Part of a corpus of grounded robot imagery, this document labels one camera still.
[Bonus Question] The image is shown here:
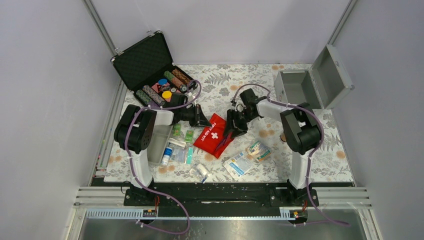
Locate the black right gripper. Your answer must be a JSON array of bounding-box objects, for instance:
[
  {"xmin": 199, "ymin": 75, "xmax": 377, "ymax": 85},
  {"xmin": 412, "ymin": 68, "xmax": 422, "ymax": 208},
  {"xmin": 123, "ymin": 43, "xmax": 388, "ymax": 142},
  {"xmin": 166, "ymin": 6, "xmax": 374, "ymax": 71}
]
[{"xmin": 223, "ymin": 109, "xmax": 258, "ymax": 139}]

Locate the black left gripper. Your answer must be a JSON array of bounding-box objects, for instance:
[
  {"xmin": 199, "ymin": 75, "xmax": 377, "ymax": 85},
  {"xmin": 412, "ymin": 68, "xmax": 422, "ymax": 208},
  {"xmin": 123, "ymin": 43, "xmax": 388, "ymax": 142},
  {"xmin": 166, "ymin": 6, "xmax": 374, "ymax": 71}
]
[{"xmin": 178, "ymin": 103, "xmax": 212, "ymax": 128}]

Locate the red first aid pouch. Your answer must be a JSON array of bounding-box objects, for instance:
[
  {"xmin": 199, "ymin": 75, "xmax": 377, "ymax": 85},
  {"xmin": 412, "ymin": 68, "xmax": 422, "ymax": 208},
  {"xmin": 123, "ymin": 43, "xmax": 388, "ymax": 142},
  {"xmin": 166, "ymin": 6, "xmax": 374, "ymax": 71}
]
[{"xmin": 193, "ymin": 113, "xmax": 233, "ymax": 159}]

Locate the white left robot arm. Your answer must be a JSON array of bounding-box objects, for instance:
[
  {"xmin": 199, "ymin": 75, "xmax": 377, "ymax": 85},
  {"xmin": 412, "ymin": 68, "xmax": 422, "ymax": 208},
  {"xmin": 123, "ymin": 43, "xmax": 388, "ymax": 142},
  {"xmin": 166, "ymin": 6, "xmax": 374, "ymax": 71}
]
[{"xmin": 114, "ymin": 93, "xmax": 212, "ymax": 206}]

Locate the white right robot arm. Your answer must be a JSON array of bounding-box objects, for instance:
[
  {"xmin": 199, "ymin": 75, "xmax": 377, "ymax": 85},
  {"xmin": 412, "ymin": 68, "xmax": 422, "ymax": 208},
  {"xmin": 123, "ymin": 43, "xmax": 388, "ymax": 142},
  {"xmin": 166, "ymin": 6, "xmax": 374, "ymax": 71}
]
[{"xmin": 219, "ymin": 88, "xmax": 324, "ymax": 206}]

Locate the floral table mat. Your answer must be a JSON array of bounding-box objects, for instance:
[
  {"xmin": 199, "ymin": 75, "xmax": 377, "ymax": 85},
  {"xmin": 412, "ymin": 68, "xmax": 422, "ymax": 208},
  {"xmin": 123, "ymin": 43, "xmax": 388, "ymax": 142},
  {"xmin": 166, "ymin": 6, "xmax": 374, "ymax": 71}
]
[{"xmin": 104, "ymin": 63, "xmax": 355, "ymax": 184}]

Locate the green sachet lower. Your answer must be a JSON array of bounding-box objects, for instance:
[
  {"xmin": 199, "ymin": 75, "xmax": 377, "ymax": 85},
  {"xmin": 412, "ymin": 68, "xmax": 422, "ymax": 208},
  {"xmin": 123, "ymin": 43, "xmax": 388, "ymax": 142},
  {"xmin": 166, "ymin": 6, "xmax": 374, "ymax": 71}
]
[{"xmin": 184, "ymin": 130, "xmax": 194, "ymax": 143}]

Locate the green sachet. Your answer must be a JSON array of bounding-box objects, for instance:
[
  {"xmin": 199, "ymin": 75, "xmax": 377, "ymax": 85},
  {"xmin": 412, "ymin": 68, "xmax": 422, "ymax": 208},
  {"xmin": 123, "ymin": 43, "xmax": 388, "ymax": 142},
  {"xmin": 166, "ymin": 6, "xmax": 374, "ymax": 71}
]
[
  {"xmin": 184, "ymin": 130, "xmax": 194, "ymax": 143},
  {"xmin": 172, "ymin": 123, "xmax": 182, "ymax": 137}
]

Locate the green sachet upper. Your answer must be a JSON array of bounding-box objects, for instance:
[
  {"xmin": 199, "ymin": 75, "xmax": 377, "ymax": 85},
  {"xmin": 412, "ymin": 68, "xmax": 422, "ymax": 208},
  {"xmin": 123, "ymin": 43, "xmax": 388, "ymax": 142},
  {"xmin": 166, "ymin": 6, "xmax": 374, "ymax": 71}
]
[{"xmin": 172, "ymin": 123, "xmax": 182, "ymax": 137}]

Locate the bandage roll packet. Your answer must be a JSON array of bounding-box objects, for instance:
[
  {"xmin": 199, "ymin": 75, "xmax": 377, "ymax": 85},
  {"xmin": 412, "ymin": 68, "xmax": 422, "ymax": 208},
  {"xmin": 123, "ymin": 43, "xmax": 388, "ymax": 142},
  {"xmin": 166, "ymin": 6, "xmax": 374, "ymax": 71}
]
[{"xmin": 246, "ymin": 140, "xmax": 272, "ymax": 163}]

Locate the grey plastic tray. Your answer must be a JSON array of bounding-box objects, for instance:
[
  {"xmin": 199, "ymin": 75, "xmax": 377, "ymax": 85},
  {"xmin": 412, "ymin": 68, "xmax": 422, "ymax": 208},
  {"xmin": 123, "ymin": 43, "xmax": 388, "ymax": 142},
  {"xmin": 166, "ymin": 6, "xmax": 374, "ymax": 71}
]
[{"xmin": 147, "ymin": 125, "xmax": 173, "ymax": 165}]

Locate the teal strip packet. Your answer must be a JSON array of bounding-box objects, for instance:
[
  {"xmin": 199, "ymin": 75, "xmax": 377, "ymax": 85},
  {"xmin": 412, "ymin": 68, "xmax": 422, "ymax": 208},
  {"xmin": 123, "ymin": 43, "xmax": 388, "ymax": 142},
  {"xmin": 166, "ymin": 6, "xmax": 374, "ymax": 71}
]
[{"xmin": 185, "ymin": 146, "xmax": 194, "ymax": 165}]

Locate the blue white gauze packet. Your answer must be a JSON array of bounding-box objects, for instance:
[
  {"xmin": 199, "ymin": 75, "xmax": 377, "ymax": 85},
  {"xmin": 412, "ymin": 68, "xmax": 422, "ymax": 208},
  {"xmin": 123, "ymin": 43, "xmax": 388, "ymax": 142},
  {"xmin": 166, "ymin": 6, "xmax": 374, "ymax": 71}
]
[{"xmin": 223, "ymin": 152, "xmax": 253, "ymax": 181}]

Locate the white blue-label bottle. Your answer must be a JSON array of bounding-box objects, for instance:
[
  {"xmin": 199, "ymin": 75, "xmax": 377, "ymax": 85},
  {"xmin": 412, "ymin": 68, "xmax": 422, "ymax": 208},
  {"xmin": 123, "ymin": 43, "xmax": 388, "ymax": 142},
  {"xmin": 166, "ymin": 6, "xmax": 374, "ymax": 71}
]
[{"xmin": 160, "ymin": 147, "xmax": 173, "ymax": 166}]

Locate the brown orange-capped bottle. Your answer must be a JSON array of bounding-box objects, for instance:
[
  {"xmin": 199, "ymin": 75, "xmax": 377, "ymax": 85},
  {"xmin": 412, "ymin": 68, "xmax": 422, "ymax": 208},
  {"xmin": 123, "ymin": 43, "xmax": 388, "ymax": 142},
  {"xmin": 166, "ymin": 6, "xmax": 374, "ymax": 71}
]
[{"xmin": 280, "ymin": 133, "xmax": 287, "ymax": 143}]

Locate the white bandage roll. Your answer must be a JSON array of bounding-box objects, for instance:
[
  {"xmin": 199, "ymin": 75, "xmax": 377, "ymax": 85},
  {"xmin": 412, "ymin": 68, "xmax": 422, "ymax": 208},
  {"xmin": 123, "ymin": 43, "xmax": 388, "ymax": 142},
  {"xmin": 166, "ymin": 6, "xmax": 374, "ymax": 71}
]
[{"xmin": 195, "ymin": 163, "xmax": 210, "ymax": 178}]

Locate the clear syringe packet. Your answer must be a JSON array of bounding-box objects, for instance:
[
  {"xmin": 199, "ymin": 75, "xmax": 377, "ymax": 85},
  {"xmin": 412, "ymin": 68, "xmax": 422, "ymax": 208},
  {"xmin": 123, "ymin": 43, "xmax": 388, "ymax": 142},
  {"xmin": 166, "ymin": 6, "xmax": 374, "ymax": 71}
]
[{"xmin": 188, "ymin": 168, "xmax": 212, "ymax": 184}]

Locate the black poker chip case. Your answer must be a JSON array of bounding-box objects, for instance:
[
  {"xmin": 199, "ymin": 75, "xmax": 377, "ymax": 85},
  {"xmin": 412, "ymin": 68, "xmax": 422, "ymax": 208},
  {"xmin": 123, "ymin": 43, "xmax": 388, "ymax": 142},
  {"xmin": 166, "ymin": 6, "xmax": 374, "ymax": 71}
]
[{"xmin": 110, "ymin": 30, "xmax": 199, "ymax": 107}]

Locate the grey metal box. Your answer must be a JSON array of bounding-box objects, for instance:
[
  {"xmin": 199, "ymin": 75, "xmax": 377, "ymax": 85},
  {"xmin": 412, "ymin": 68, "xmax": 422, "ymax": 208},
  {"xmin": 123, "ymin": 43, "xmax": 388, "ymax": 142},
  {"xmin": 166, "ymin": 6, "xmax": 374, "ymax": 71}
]
[{"xmin": 274, "ymin": 44, "xmax": 355, "ymax": 110}]

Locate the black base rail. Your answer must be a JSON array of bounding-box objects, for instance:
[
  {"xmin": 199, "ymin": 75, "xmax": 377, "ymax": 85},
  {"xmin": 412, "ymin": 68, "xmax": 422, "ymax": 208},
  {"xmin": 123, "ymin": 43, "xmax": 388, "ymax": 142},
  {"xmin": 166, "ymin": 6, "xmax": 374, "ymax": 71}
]
[{"xmin": 123, "ymin": 182, "xmax": 320, "ymax": 218}]

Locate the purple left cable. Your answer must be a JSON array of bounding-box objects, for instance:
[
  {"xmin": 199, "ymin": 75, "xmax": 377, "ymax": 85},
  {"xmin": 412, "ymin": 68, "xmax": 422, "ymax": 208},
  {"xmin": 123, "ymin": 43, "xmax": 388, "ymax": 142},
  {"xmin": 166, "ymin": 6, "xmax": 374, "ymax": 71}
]
[{"xmin": 123, "ymin": 79, "xmax": 203, "ymax": 236}]

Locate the purple cable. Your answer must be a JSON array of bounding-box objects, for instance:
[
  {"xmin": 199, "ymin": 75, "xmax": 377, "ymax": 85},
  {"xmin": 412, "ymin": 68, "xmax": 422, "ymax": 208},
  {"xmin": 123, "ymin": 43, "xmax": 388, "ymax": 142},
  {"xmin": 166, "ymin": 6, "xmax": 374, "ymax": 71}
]
[
  {"xmin": 230, "ymin": 83, "xmax": 350, "ymax": 227},
  {"xmin": 123, "ymin": 79, "xmax": 203, "ymax": 236}
]

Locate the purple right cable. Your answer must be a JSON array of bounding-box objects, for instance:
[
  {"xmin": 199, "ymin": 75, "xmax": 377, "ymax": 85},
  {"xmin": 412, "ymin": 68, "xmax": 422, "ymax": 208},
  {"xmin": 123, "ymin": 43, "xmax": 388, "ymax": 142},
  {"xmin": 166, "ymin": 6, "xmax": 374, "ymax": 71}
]
[{"xmin": 230, "ymin": 83, "xmax": 350, "ymax": 227}]

